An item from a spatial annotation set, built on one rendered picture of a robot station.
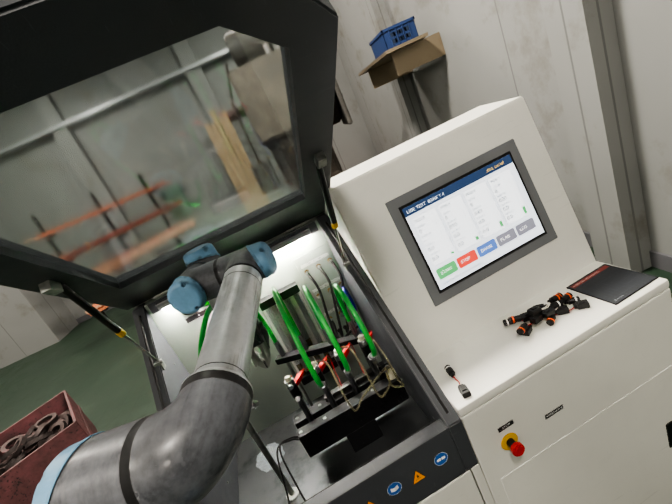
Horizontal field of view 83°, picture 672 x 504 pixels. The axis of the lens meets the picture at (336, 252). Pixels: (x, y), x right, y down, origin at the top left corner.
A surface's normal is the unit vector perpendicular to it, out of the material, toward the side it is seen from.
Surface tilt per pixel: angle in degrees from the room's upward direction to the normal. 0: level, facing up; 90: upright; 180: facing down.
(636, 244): 90
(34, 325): 90
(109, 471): 41
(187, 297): 90
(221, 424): 75
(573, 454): 90
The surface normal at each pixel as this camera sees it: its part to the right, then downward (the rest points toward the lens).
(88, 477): -0.30, -0.43
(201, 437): 0.45, -0.49
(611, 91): 0.15, 0.27
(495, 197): 0.17, 0.00
